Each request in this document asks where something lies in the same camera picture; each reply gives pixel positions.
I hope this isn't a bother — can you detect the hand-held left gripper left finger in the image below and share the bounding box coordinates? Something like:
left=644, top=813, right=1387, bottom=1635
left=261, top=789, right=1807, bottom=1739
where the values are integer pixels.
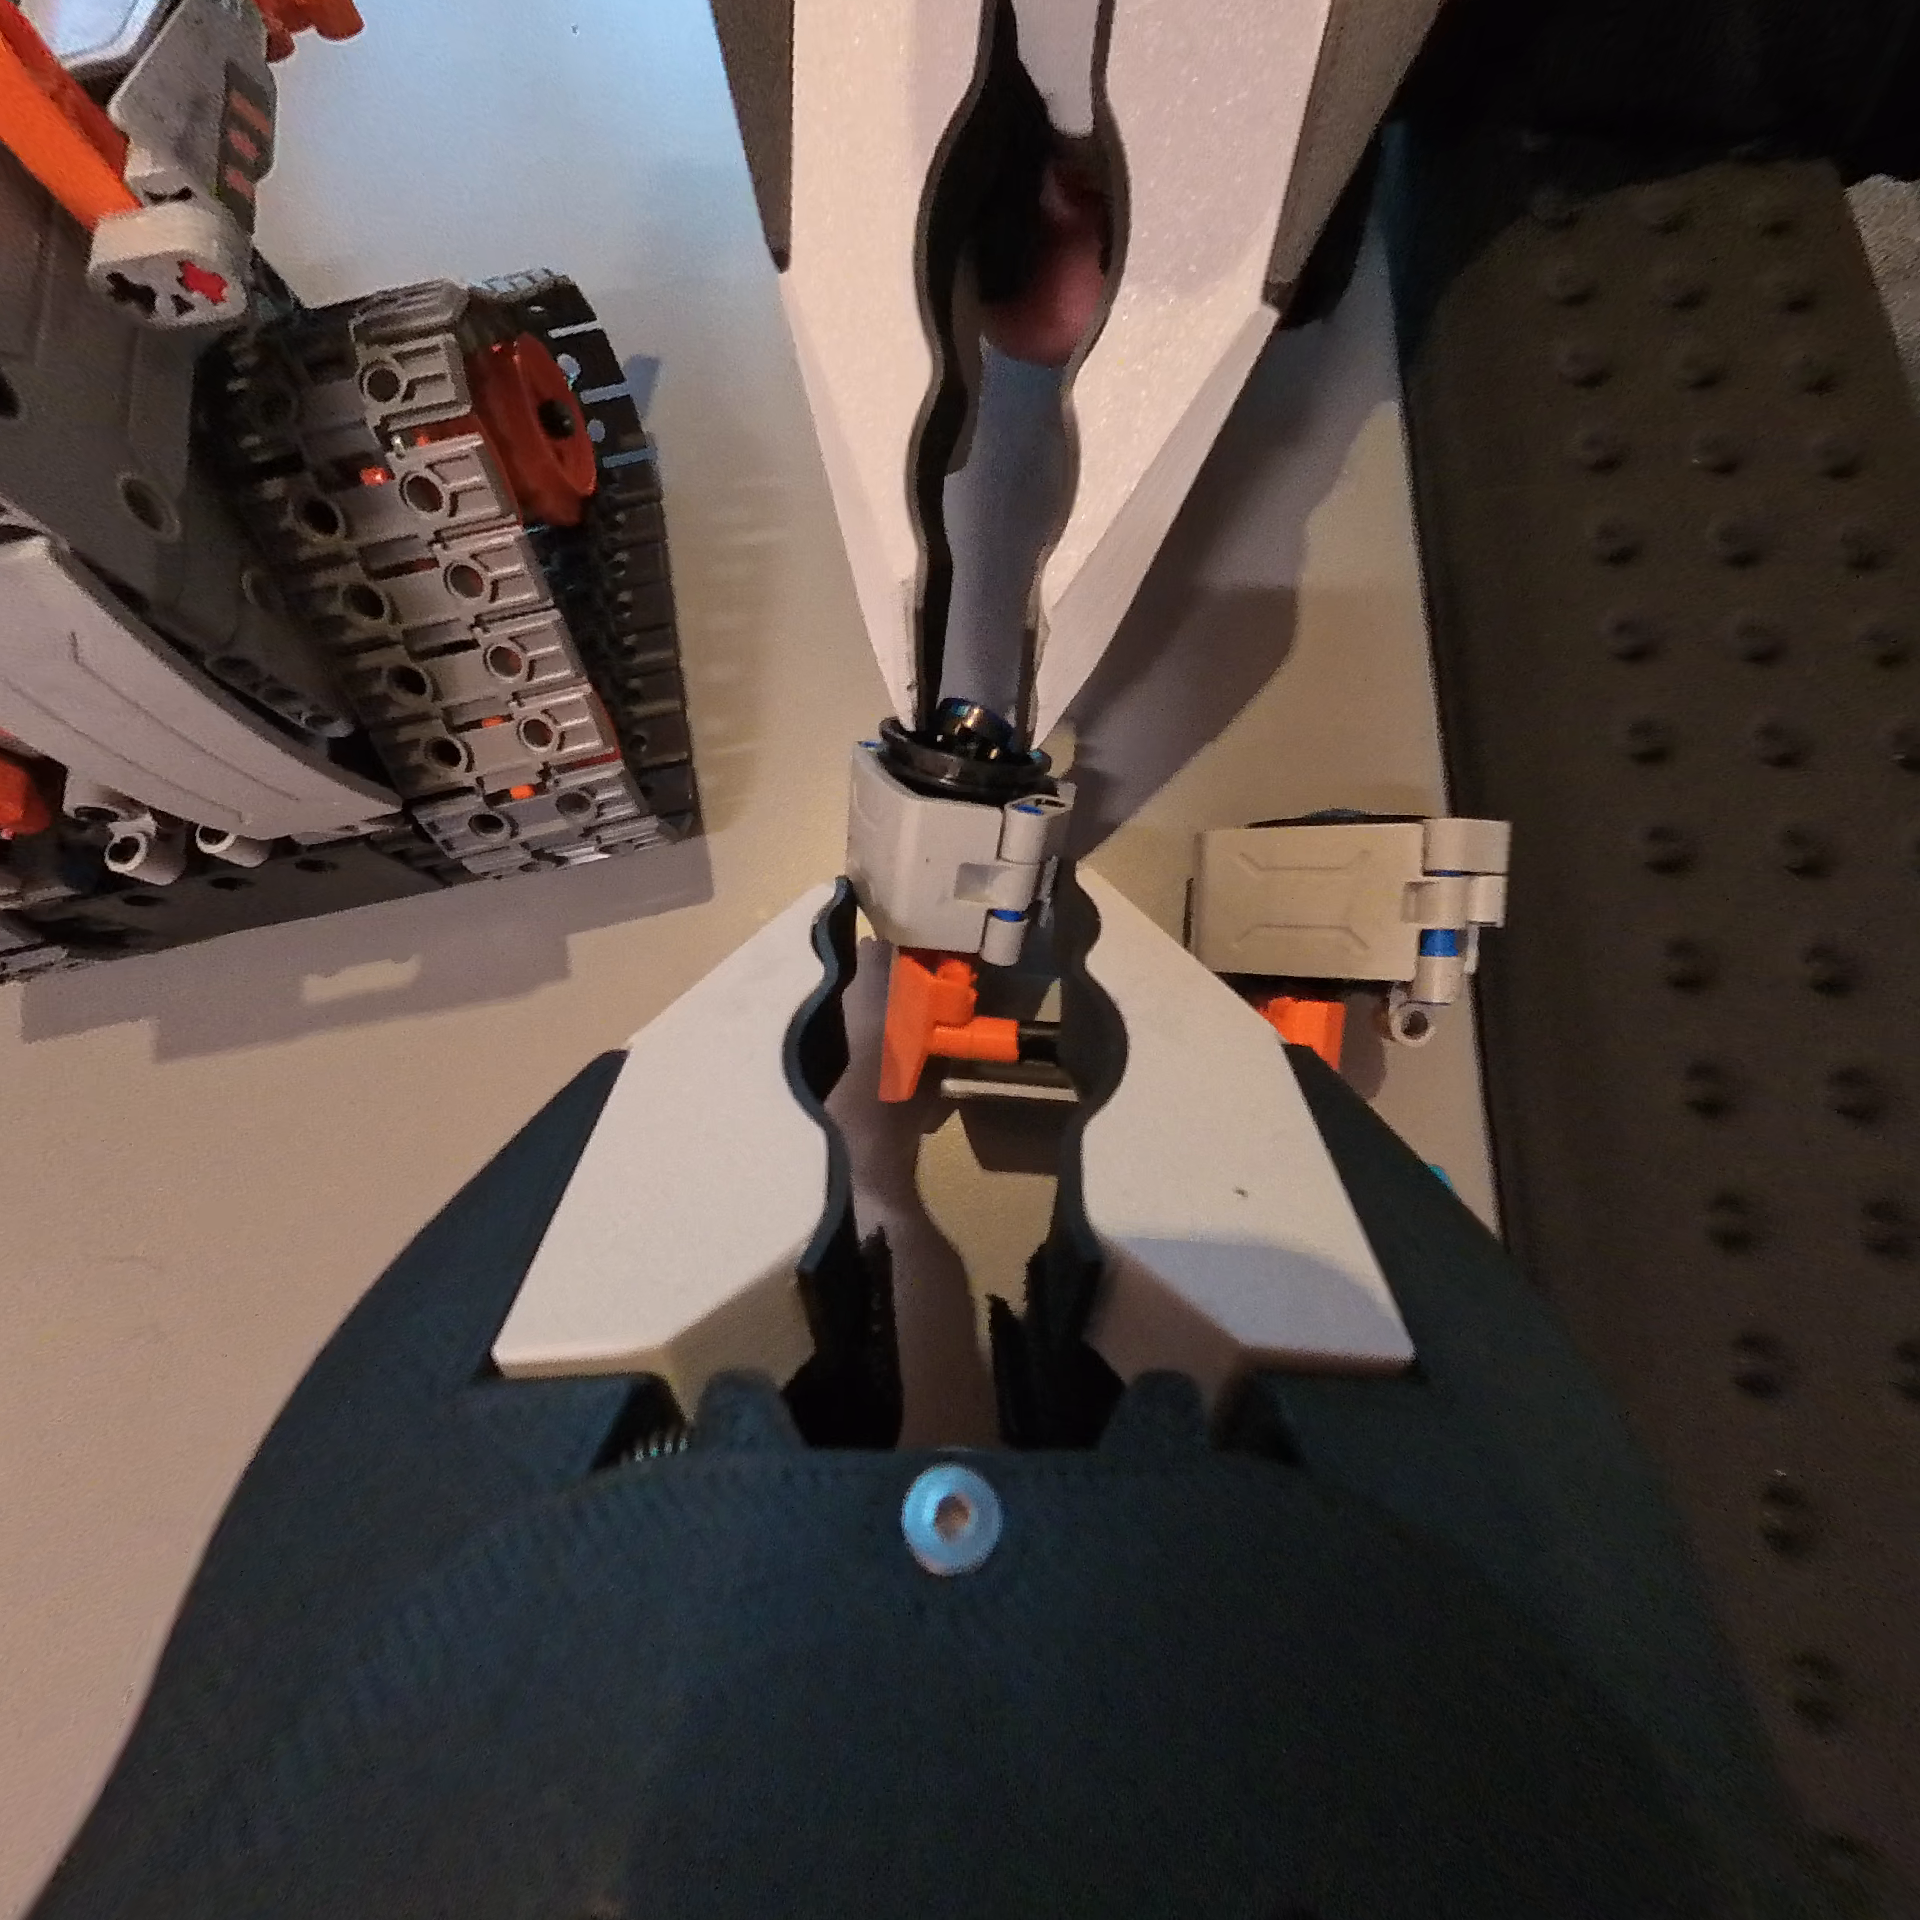
left=486, top=872, right=897, bottom=1449

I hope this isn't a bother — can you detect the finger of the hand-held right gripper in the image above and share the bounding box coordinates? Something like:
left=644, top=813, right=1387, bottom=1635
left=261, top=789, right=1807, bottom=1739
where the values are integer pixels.
left=1031, top=0, right=1332, bottom=725
left=777, top=0, right=993, bottom=712

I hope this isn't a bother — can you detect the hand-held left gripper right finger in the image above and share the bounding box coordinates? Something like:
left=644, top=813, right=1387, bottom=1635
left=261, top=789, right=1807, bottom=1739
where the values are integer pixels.
left=989, top=870, right=1419, bottom=1449

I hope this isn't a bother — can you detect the grey wheel module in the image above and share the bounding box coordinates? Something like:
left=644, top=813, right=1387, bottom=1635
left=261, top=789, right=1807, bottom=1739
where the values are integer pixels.
left=847, top=717, right=1513, bottom=1113

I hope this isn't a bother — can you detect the person's right forearm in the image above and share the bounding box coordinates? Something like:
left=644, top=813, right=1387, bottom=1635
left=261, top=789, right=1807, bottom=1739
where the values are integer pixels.
left=1393, top=0, right=1920, bottom=177

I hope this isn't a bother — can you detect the person's right hand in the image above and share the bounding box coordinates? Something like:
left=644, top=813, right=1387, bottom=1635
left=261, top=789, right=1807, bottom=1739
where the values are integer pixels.
left=982, top=128, right=1123, bottom=367

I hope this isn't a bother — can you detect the black perforated mat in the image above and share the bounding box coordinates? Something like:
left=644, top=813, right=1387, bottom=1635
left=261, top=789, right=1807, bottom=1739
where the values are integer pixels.
left=1387, top=150, right=1920, bottom=1920

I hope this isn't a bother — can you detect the grey orange tracked toy robot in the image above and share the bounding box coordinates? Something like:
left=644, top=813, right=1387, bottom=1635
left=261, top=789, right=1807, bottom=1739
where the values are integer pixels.
left=0, top=0, right=705, bottom=984

